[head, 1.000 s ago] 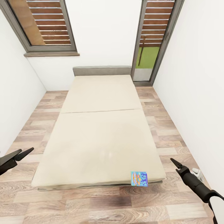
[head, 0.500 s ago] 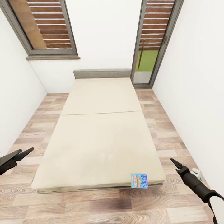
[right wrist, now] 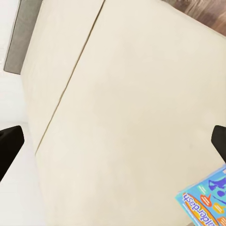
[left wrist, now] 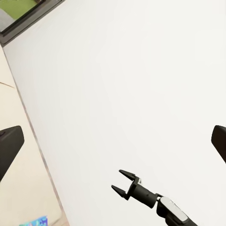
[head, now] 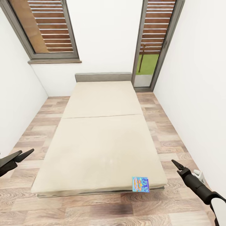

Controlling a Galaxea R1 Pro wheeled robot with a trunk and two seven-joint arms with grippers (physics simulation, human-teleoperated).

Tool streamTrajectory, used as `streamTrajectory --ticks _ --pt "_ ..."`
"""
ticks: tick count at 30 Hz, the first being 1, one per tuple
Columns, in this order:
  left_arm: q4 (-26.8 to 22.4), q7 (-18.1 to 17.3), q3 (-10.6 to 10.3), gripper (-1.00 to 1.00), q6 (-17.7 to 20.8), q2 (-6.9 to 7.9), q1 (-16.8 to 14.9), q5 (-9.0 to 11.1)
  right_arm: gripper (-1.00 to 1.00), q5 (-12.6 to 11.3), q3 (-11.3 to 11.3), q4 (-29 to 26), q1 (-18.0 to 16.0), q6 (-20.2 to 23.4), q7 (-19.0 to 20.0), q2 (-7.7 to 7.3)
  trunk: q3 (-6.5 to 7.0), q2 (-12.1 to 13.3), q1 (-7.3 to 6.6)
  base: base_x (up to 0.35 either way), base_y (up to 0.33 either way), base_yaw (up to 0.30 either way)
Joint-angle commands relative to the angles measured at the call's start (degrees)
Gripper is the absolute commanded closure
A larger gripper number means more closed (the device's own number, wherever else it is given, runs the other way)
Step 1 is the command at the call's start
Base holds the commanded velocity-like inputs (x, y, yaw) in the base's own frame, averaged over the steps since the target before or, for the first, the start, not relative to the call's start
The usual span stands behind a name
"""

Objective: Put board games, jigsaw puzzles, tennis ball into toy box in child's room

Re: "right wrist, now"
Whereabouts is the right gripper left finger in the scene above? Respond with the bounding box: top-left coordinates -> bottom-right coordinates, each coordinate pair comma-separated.
0,125 -> 24,182

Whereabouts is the board game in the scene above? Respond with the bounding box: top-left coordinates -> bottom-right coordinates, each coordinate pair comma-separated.
175,165 -> 226,226

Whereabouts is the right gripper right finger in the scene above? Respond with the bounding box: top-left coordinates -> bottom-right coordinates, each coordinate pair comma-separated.
210,125 -> 226,163

